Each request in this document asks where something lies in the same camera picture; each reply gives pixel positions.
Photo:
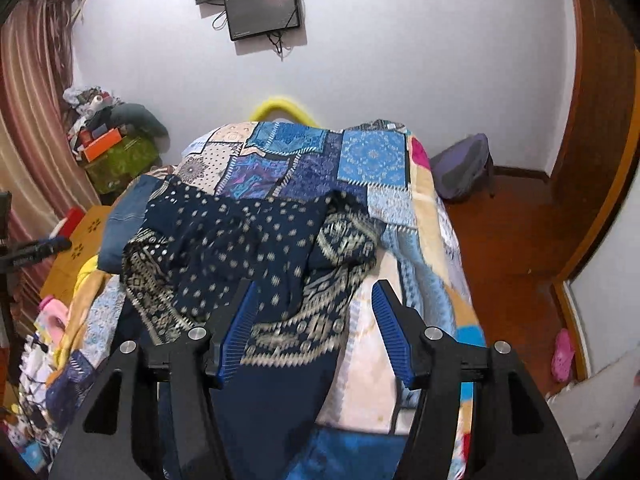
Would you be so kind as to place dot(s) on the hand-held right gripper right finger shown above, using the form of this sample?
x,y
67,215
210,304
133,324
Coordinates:
x,y
395,332

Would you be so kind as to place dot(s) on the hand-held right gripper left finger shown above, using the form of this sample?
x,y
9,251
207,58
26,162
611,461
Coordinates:
x,y
239,332

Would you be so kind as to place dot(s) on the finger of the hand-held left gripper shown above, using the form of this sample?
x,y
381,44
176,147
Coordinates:
x,y
45,247

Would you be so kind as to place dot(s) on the navy patterned garment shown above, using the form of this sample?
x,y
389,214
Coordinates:
x,y
280,255

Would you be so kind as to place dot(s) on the cardboard box with flower cutouts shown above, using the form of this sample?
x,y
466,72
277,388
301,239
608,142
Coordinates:
x,y
75,250

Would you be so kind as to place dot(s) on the red box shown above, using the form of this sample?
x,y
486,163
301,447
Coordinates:
x,y
70,220

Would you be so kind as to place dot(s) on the pink cloth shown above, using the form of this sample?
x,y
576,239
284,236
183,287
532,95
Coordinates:
x,y
52,317

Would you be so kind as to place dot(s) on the yellow brown printed blanket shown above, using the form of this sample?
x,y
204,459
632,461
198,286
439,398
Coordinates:
x,y
452,270

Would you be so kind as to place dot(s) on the folded blue garment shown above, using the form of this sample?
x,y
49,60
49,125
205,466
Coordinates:
x,y
125,215

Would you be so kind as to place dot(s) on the green storage box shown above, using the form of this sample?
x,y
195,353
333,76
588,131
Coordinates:
x,y
122,162

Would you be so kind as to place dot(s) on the orange box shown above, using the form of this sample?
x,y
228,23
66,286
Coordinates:
x,y
102,144

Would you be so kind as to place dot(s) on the striped pink curtain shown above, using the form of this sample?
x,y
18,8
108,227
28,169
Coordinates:
x,y
35,120

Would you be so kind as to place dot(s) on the pile of household clutter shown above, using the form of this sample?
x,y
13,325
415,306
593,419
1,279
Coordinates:
x,y
87,110

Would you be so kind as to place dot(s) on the grey cloth bundle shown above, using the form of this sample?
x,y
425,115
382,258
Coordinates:
x,y
137,117

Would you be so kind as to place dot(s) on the pink sandal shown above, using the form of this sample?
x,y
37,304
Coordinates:
x,y
563,355

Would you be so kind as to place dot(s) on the purple grey backpack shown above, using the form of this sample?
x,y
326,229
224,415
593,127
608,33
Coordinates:
x,y
462,165

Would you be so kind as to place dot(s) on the white scuffed panel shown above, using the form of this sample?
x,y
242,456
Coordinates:
x,y
595,405

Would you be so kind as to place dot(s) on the yellow chair back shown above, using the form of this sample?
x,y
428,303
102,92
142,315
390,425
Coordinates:
x,y
282,109

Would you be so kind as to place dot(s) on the wooden door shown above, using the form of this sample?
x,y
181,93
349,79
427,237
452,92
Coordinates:
x,y
605,125

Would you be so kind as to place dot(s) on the small black monitor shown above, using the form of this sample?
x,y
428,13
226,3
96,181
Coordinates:
x,y
262,10

